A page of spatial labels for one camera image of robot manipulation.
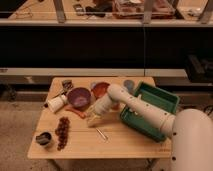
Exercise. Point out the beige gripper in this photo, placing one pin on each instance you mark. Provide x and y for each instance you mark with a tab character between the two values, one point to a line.
93	119

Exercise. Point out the orange plastic bowl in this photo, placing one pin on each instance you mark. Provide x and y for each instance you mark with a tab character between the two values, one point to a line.
100	89

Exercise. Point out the silver metal fork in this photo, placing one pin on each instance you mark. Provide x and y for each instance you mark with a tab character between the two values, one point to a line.
102	134

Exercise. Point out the wooden table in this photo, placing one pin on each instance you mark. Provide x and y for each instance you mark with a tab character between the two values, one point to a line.
87	143

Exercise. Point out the green plastic tray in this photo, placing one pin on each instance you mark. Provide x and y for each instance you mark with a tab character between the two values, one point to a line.
155	96

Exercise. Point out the bunch of red grapes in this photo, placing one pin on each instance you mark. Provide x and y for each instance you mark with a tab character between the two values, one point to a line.
62	132

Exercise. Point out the black handled kitchen tool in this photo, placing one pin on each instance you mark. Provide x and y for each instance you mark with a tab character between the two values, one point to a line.
66	86

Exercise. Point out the small dark metal cup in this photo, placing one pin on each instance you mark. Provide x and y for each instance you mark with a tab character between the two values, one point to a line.
44	138

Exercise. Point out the white plastic cup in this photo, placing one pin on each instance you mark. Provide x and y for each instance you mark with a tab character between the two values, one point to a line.
57	103

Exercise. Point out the purple plastic bowl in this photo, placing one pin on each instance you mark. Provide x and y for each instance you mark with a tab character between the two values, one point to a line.
79	97

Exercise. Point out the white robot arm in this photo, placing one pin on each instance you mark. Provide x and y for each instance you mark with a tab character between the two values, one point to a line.
191	130

